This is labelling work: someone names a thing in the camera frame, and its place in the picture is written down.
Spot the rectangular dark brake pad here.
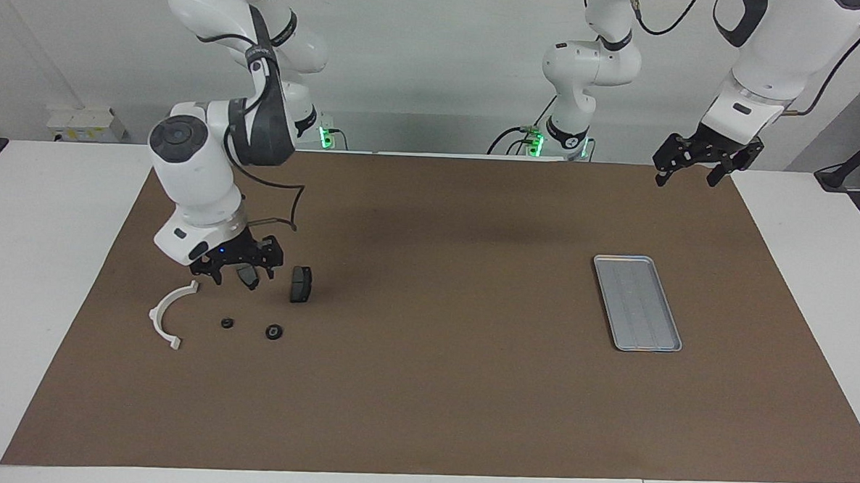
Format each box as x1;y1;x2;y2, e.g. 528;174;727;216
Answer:
289;265;314;305

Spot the brown table mat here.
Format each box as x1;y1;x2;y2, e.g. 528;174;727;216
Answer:
0;136;860;483

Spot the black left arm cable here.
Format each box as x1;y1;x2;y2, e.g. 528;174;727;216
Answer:
624;0;860;122

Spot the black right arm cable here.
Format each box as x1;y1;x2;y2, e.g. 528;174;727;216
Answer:
188;14;313;233

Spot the silver metal tray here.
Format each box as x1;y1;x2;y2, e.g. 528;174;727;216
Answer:
590;254;687;354

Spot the white power strip box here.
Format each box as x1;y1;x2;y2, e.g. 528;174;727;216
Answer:
46;105;127;144

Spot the black base cable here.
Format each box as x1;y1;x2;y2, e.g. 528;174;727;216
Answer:
487;91;558;158

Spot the white half ring bracket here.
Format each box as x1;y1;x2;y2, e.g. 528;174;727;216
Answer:
147;278;200;352

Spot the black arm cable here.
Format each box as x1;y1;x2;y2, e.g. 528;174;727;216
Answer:
624;0;860;122
188;14;313;233

